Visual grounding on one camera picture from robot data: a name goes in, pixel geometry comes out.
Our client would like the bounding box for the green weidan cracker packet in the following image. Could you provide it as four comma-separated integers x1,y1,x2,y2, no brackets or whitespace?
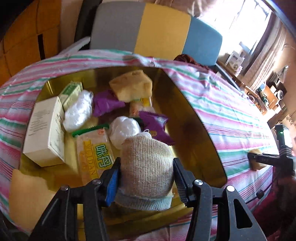
72,123,115,185

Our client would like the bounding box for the cream sock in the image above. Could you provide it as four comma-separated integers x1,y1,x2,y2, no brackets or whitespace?
115,132,174,211

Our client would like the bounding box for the white cardboard box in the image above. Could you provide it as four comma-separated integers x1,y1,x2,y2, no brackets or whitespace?
23,96,65,167

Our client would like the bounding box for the purple snack packet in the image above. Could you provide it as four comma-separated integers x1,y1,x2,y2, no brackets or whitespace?
139,111,175,146
93,90,125,117

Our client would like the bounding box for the clear plastic bag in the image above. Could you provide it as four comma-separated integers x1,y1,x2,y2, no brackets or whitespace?
63,90,94,133

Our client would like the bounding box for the white plastic bag ball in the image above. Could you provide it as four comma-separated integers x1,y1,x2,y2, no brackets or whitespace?
108,116,142,150

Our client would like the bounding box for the yellow small snack packet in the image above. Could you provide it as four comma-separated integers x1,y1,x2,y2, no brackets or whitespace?
129,97,155,118

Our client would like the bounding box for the green white small box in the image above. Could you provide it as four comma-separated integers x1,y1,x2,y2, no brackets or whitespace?
58,81,83,111

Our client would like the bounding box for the yellow sponge block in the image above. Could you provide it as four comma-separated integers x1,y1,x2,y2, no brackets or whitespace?
109,70,152,102

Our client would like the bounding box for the striped bed sheet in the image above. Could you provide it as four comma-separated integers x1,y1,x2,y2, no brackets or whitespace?
1,50,278,233

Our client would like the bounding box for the wooden side table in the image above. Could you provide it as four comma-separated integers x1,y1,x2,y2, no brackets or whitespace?
216,60,282,121

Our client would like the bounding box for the pink curtain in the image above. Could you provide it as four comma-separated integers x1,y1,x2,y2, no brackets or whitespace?
242,13,287,90

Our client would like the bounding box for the white appliance box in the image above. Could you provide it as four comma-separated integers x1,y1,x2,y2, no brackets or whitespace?
225,51,245,71

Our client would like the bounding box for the gold metal tin box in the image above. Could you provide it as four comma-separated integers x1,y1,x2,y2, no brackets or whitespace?
20,66,227,240

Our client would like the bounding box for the dark red cloth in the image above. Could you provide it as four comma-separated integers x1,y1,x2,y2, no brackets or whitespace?
174,54,210,71

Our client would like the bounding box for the wooden wardrobe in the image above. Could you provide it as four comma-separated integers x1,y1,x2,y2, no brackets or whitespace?
1,1,62,84

